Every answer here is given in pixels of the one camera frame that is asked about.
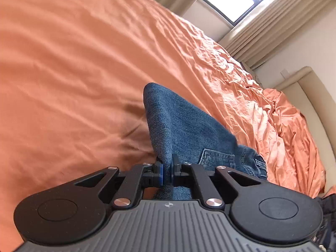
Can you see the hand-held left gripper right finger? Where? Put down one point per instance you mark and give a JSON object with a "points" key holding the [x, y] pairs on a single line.
{"points": [[175, 166]]}

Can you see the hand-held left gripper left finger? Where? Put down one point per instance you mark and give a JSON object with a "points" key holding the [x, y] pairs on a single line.
{"points": [[161, 174]]}

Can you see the blue denim pants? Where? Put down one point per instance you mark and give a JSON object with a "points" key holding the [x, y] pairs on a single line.
{"points": [[181, 126]]}

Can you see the orange bed sheet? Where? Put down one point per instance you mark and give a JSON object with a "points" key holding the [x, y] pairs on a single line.
{"points": [[78, 65]]}

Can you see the beige padded headboard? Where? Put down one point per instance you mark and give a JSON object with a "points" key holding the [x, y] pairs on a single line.
{"points": [[319, 105]]}

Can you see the narrow beige curtain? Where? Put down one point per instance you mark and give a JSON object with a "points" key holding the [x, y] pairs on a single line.
{"points": [[275, 23]]}

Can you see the white wall socket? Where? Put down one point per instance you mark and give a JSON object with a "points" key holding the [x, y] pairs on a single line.
{"points": [[284, 73]]}

